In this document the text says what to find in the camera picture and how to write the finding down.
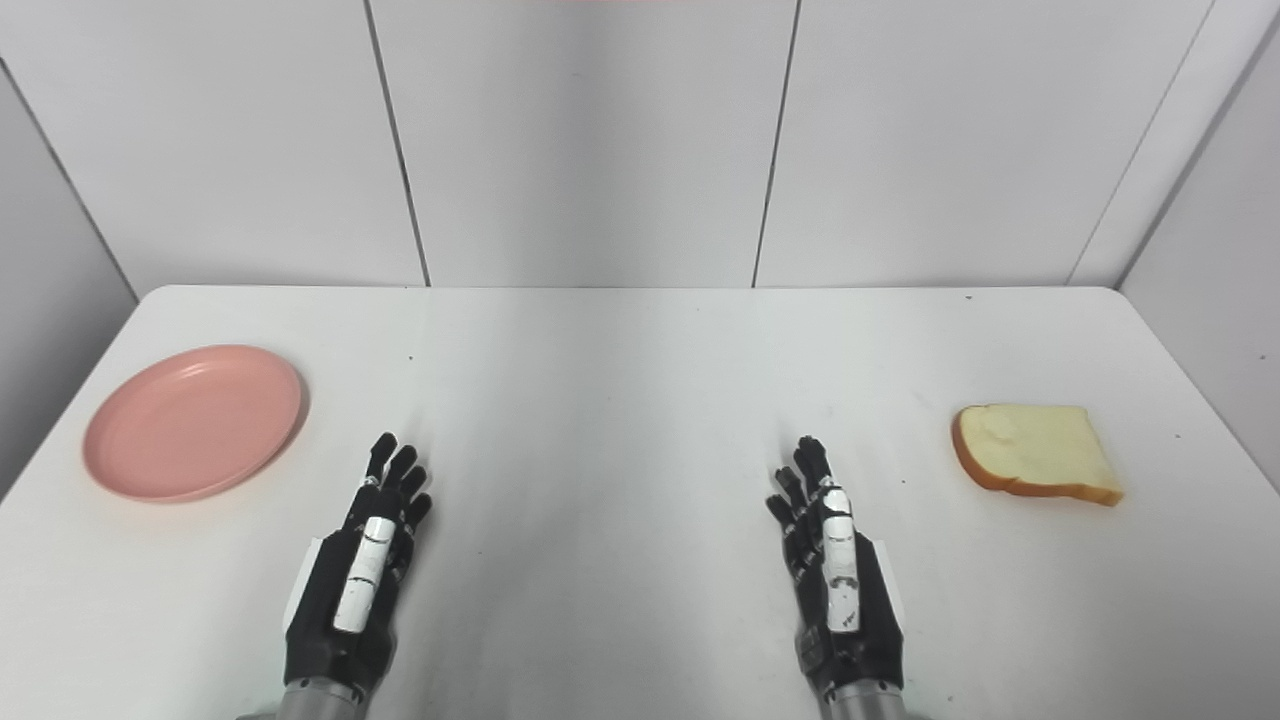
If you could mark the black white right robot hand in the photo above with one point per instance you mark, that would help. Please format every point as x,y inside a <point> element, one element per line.
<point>860,620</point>

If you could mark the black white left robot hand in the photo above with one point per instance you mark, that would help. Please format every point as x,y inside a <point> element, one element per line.
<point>335,600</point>

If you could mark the pink round plate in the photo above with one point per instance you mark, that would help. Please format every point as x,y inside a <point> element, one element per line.
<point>190,425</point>

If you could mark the slice of white bread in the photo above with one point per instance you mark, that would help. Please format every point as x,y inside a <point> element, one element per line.
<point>1035,445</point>

